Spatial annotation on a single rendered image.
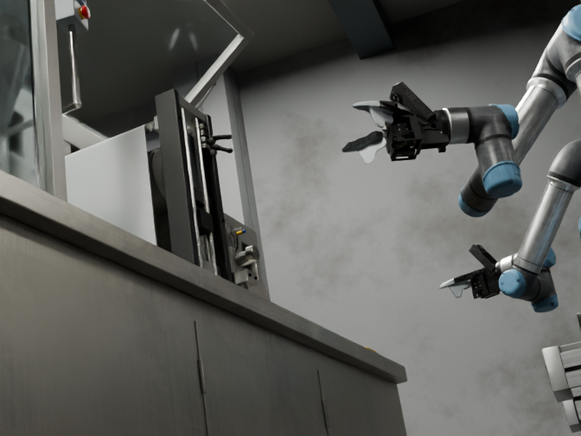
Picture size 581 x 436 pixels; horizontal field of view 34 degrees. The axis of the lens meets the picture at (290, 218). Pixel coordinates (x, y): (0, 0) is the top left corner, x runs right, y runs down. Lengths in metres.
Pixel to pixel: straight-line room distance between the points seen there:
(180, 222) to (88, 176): 0.36
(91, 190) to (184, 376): 0.84
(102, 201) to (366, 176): 3.01
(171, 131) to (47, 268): 0.84
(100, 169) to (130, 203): 0.13
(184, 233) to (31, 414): 0.85
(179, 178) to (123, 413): 0.78
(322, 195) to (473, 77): 1.01
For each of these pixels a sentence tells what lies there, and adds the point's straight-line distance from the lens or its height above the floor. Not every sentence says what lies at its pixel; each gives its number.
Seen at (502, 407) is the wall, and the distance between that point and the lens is 4.64.
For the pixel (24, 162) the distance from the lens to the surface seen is 1.43.
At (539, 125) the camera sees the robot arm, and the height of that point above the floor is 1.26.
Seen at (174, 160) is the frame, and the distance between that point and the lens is 2.05.
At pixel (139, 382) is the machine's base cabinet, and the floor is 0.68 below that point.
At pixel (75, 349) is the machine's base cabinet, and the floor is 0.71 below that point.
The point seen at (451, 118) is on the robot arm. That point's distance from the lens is 1.96.
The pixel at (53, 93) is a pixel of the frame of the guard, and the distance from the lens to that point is 1.53.
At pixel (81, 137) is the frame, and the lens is 2.65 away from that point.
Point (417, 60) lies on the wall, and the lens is 5.31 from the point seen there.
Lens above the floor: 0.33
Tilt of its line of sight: 23 degrees up
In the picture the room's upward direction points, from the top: 9 degrees counter-clockwise
